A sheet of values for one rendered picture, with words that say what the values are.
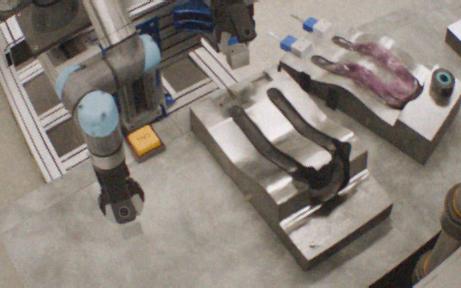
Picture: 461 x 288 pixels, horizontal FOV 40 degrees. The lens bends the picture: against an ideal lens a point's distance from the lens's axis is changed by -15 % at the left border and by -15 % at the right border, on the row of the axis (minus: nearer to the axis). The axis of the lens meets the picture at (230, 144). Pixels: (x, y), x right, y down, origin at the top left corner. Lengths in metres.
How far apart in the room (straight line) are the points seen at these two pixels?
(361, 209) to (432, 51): 0.68
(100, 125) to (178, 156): 0.57
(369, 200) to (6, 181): 1.71
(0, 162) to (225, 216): 1.51
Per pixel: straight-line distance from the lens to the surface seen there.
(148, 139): 1.82
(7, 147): 3.04
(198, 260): 1.66
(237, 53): 1.82
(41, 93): 2.89
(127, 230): 1.55
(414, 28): 2.21
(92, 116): 1.27
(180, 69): 2.83
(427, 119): 1.80
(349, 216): 1.65
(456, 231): 1.18
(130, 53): 1.39
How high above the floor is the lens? 2.25
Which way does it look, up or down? 52 degrees down
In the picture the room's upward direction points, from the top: 3 degrees counter-clockwise
